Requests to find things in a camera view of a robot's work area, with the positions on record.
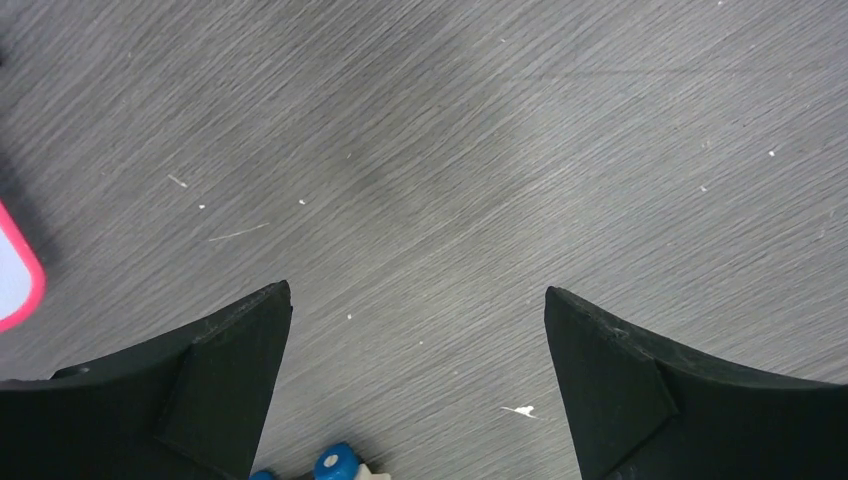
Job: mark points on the blue red toy car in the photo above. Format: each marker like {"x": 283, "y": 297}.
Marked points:
{"x": 341, "y": 462}

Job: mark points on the pink framed whiteboard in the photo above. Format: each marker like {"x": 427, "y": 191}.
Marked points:
{"x": 23, "y": 279}

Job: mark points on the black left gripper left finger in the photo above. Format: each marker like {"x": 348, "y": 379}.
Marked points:
{"x": 187, "y": 404}

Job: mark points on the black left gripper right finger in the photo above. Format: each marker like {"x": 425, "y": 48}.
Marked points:
{"x": 643, "y": 406}

